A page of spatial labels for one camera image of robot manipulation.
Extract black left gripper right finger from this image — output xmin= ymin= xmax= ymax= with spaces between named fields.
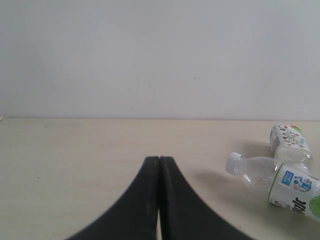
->
xmin=158 ymin=156 xmax=251 ymax=240

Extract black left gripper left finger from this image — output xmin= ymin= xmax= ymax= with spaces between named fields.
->
xmin=69 ymin=156 xmax=160 ymax=240

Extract floral label clear bottle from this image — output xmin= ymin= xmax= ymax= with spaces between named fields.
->
xmin=269 ymin=123 xmax=313 ymax=170

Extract green lime label bottle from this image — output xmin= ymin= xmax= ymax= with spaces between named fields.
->
xmin=225 ymin=152 xmax=320 ymax=222

